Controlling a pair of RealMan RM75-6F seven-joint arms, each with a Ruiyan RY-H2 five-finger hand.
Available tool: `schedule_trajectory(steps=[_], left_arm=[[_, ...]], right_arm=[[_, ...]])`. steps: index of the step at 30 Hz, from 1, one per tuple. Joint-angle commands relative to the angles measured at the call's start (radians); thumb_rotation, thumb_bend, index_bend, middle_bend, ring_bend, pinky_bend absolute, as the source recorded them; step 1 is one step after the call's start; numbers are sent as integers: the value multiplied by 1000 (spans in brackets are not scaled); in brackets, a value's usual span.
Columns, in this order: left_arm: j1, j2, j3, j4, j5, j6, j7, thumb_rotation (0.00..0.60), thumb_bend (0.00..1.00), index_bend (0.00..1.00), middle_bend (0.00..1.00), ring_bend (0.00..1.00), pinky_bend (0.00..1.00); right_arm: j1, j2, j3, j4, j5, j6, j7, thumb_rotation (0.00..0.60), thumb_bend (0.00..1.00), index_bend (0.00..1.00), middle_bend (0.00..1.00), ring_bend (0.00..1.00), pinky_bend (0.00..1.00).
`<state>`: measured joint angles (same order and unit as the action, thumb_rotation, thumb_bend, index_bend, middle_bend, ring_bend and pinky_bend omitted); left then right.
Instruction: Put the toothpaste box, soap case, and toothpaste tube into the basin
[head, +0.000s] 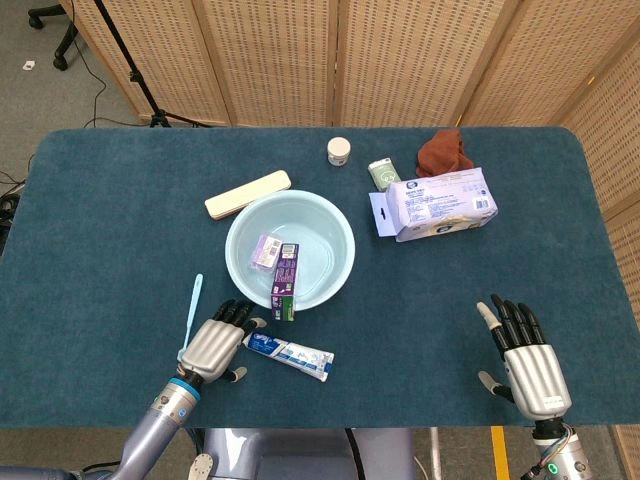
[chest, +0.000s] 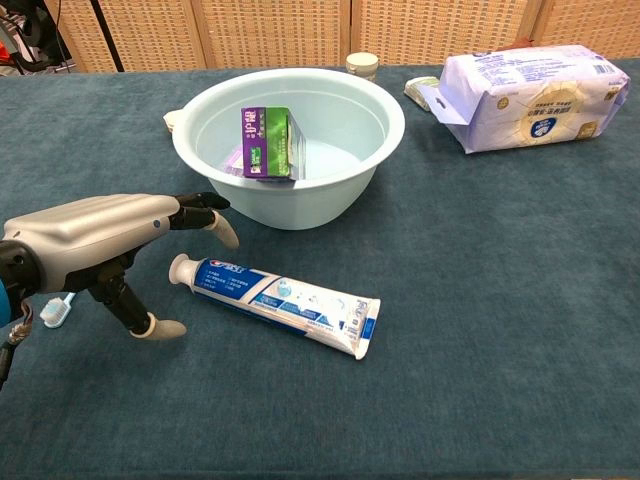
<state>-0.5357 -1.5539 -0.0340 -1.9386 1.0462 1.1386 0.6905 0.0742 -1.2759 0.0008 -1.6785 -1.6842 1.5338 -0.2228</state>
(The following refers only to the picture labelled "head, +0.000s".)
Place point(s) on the grey table leg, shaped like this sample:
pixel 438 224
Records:
pixel 436 450

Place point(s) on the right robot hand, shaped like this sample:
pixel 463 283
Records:
pixel 537 380

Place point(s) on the white cream jar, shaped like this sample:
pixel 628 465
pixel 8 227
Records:
pixel 339 150

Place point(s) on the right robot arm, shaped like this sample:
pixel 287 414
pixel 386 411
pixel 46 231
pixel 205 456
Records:
pixel 562 460

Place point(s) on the teal table cloth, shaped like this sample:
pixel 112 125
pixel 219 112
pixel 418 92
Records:
pixel 425 310

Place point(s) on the light blue plastic basin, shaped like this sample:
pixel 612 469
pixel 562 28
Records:
pixel 320 225

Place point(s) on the brown cloth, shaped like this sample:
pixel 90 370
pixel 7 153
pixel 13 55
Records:
pixel 442 152

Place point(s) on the light blue toothbrush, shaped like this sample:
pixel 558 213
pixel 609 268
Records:
pixel 195 300

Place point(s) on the white blue toothpaste tube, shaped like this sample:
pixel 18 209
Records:
pixel 295 354

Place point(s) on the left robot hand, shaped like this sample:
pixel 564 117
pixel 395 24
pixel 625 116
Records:
pixel 212 347

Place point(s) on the small green wrapped packet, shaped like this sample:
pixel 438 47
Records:
pixel 384 174

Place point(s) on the purple green carton box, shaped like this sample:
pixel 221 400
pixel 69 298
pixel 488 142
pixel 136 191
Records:
pixel 285 280

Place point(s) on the black tripod stand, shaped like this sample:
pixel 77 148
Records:
pixel 135 75

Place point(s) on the grey robot torso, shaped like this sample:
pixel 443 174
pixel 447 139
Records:
pixel 300 455

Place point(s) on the lavender tissue pack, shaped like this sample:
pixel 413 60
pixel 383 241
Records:
pixel 440 205

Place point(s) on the black office chair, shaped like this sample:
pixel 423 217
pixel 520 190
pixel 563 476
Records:
pixel 62 45

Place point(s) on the white paper scrap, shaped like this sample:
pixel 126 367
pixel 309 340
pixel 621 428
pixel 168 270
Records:
pixel 29 64

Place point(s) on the clear case with purple contents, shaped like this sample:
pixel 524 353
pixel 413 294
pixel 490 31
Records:
pixel 265 252

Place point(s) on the cream toothbrush case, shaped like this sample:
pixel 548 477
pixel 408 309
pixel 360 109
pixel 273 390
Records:
pixel 247 194

